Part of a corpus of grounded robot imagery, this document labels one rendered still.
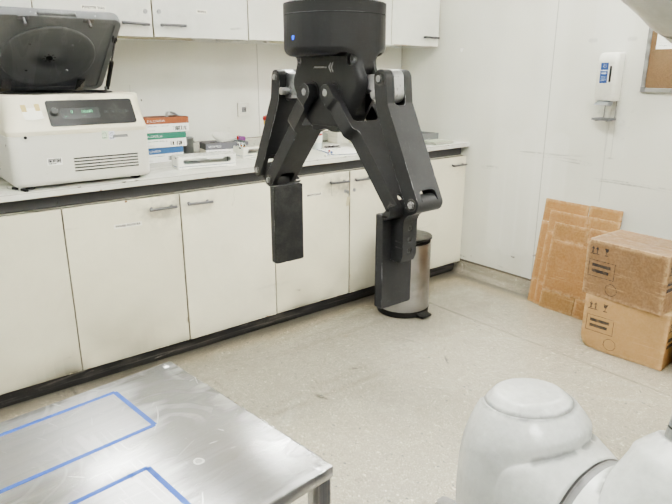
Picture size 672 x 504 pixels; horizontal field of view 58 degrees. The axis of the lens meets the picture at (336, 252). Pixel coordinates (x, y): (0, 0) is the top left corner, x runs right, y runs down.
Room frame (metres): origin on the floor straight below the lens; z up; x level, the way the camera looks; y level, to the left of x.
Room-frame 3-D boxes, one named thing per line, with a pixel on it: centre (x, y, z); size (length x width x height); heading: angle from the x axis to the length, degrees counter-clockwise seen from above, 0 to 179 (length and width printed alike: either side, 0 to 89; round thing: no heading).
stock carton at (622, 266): (2.78, -1.48, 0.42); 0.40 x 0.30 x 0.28; 36
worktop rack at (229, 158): (2.95, 0.65, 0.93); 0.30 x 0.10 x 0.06; 121
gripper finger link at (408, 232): (0.40, -0.05, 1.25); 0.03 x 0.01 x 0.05; 39
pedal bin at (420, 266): (3.29, -0.40, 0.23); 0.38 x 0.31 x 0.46; 39
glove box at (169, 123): (3.16, 0.89, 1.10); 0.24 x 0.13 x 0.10; 128
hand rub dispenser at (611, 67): (3.22, -1.41, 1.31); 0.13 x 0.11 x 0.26; 129
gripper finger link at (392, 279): (0.42, -0.04, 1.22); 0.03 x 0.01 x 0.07; 129
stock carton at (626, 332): (2.78, -1.50, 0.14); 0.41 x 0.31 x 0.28; 43
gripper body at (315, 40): (0.47, 0.00, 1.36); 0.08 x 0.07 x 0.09; 39
